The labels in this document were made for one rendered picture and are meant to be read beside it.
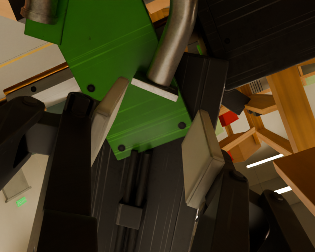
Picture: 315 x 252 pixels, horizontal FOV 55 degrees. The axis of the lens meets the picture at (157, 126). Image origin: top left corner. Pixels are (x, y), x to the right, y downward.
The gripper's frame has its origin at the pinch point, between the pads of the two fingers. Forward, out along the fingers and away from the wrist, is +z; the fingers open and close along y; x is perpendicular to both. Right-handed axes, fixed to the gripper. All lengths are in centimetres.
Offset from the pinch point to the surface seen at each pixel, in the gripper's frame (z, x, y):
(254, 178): 803, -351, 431
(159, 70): 16.8, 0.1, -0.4
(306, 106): 87, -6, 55
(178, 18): 16.9, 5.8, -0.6
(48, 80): 32.6, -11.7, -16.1
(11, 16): 58, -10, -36
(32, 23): 20.2, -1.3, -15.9
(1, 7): 53, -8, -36
